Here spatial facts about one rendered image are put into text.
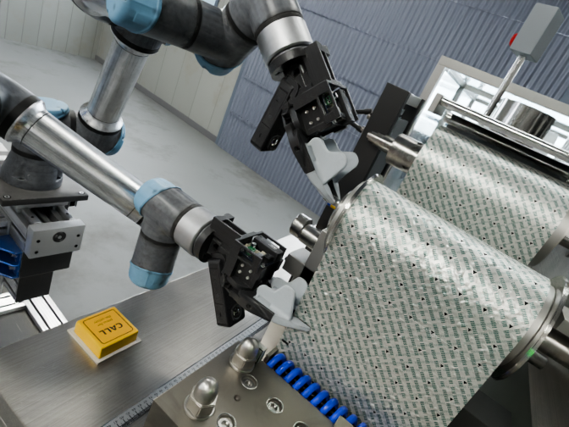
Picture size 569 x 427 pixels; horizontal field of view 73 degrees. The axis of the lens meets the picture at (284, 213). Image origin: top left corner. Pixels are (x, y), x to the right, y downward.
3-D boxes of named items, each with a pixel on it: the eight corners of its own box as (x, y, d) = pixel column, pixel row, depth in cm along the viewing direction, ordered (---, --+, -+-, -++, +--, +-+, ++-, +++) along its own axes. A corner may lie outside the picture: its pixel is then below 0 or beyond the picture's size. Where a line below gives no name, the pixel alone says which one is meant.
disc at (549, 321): (494, 340, 56) (560, 260, 50) (496, 342, 56) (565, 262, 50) (483, 401, 44) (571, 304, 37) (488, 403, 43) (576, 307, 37)
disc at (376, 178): (350, 246, 65) (391, 169, 59) (352, 247, 65) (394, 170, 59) (308, 274, 53) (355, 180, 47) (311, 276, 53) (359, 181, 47)
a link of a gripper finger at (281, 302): (313, 312, 51) (262, 271, 54) (295, 344, 53) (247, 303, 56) (324, 304, 53) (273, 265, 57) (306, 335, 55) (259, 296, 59)
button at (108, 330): (111, 315, 68) (114, 305, 68) (135, 341, 66) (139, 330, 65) (73, 331, 63) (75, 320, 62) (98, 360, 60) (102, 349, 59)
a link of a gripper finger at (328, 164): (355, 192, 50) (331, 125, 50) (316, 207, 53) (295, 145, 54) (363, 191, 52) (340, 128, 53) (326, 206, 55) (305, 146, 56)
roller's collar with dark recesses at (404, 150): (390, 162, 80) (406, 133, 78) (416, 175, 78) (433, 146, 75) (381, 163, 75) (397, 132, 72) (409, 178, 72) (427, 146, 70)
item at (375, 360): (273, 352, 60) (324, 256, 53) (409, 468, 51) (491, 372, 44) (272, 354, 59) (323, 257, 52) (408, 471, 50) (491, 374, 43)
